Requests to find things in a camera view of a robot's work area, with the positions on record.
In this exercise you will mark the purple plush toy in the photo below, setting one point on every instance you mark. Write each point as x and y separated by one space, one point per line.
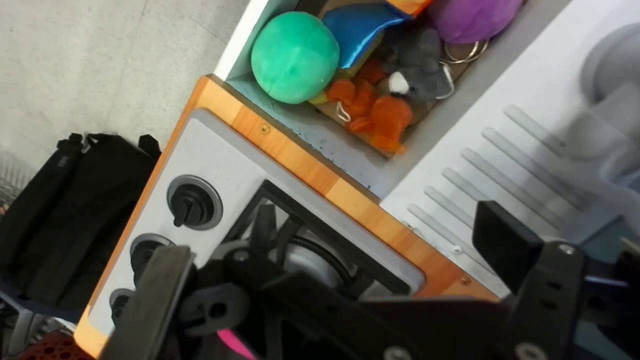
473 17

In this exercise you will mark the white toy sink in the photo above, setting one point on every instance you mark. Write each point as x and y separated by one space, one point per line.
532 86

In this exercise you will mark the black stove knob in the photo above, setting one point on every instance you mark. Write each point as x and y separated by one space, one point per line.
119 303
192 202
143 252

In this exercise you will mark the wooden toy kitchen counter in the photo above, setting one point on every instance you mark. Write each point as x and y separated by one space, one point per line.
321 177

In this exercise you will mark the black bag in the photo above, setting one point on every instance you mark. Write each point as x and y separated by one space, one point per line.
66 212

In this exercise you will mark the red mesh object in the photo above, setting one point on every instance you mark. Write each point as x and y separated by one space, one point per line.
52 348

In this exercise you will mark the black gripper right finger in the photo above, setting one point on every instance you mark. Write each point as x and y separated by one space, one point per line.
526 267

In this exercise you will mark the orange plush toy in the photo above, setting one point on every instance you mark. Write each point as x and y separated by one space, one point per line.
386 116

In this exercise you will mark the grey toy stove top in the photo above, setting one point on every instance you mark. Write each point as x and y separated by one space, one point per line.
220 160

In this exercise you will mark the green plush ball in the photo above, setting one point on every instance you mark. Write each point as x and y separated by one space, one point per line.
292 57

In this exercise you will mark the blue soft toy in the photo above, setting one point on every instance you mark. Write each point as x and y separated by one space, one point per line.
361 33

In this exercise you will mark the grey plush toy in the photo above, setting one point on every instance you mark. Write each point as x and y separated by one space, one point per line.
420 61

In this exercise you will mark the grey toy faucet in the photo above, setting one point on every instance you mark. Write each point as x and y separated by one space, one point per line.
612 66

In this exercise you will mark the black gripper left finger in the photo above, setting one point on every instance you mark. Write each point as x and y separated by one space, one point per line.
156 303

